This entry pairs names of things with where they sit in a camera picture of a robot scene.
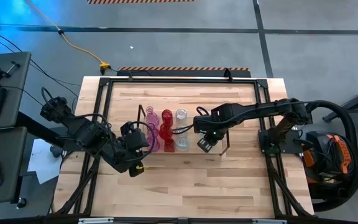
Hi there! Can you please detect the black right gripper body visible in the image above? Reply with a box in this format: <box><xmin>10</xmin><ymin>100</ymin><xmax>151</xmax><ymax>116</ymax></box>
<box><xmin>194</xmin><ymin>113</ymin><xmax>226</xmax><ymax>144</ymax></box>

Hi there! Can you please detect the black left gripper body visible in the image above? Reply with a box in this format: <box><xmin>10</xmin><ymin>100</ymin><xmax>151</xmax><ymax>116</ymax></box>
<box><xmin>125</xmin><ymin>128</ymin><xmax>149</xmax><ymax>154</ymax></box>

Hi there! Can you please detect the clear ribbed cylinder vase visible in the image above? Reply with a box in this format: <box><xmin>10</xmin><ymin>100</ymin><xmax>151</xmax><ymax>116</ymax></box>
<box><xmin>175</xmin><ymin>136</ymin><xmax>191</xmax><ymax>152</ymax></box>

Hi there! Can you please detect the pink glass vase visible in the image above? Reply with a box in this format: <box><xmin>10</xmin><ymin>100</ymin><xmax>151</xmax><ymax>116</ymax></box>
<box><xmin>144</xmin><ymin>106</ymin><xmax>160</xmax><ymax>125</ymax></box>
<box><xmin>146</xmin><ymin>123</ymin><xmax>161</xmax><ymax>139</ymax></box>

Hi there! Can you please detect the large pink ribbed bottle vase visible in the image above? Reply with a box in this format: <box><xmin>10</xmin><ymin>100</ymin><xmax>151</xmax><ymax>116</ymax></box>
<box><xmin>147</xmin><ymin>136</ymin><xmax>162</xmax><ymax>153</ymax></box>

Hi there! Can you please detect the round red glass vase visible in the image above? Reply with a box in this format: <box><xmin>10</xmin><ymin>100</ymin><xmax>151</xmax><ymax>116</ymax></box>
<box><xmin>158</xmin><ymin>123</ymin><xmax>173</xmax><ymax>140</ymax></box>

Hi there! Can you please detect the clear diamond-cut glass vase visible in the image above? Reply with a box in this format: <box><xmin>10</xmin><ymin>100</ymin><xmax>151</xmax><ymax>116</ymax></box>
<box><xmin>175</xmin><ymin>108</ymin><xmax>188</xmax><ymax>125</ymax></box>

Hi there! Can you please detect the red square-base glass vase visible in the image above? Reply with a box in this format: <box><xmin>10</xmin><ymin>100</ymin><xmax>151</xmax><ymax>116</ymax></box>
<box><xmin>163</xmin><ymin>138</ymin><xmax>176</xmax><ymax>153</ymax></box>

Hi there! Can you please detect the tall red ribbed vase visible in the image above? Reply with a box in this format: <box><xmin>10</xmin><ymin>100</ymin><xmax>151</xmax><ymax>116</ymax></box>
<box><xmin>161</xmin><ymin>108</ymin><xmax>174</xmax><ymax>126</ymax></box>

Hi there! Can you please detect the black hazard-striped floor mat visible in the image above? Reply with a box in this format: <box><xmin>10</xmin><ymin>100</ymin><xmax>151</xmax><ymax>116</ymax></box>
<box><xmin>86</xmin><ymin>0</ymin><xmax>196</xmax><ymax>5</ymax></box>
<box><xmin>116</xmin><ymin>66</ymin><xmax>251</xmax><ymax>78</ymax></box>

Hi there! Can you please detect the white paper sheet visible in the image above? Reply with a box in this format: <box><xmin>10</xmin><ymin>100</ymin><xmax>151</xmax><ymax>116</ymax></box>
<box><xmin>27</xmin><ymin>141</ymin><xmax>62</xmax><ymax>185</ymax></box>

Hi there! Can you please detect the small orange part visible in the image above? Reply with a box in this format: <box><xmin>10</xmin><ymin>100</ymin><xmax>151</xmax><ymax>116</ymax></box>
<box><xmin>303</xmin><ymin>149</ymin><xmax>316</xmax><ymax>169</ymax></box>

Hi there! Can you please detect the grey desk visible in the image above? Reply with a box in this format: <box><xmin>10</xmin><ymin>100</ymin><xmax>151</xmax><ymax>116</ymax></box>
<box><xmin>0</xmin><ymin>51</ymin><xmax>32</xmax><ymax>131</ymax></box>
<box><xmin>0</xmin><ymin>126</ymin><xmax>28</xmax><ymax>206</ymax></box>

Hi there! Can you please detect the orange and black tool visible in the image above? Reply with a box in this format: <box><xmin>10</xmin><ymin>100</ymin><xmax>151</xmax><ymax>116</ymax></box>
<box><xmin>331</xmin><ymin>134</ymin><xmax>353</xmax><ymax>175</ymax></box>

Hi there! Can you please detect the wooden shelf with black frame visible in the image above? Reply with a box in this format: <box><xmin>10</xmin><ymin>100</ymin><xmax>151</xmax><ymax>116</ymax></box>
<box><xmin>134</xmin><ymin>105</ymin><xmax>231</xmax><ymax>156</ymax></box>

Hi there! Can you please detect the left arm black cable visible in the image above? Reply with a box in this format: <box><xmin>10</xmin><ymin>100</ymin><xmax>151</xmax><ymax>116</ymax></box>
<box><xmin>40</xmin><ymin>86</ymin><xmax>157</xmax><ymax>162</ymax></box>

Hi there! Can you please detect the yellow extension cable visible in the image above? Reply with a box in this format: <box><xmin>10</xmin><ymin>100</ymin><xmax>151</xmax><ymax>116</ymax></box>
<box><xmin>25</xmin><ymin>0</ymin><xmax>111</xmax><ymax>71</ymax></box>

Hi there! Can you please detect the silver aluminium bracket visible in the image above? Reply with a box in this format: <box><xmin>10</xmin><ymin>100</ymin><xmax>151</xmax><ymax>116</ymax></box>
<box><xmin>78</xmin><ymin>217</ymin><xmax>114</xmax><ymax>224</ymax></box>
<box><xmin>252</xmin><ymin>218</ymin><xmax>288</xmax><ymax>224</ymax></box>

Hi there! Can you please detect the black floor cable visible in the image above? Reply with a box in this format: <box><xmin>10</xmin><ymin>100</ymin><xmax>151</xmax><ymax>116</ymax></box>
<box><xmin>0</xmin><ymin>32</ymin><xmax>82</xmax><ymax>99</ymax></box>

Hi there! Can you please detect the black corrugated hose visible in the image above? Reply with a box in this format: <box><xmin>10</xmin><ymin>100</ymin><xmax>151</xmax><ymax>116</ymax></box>
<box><xmin>290</xmin><ymin>99</ymin><xmax>358</xmax><ymax>212</ymax></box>

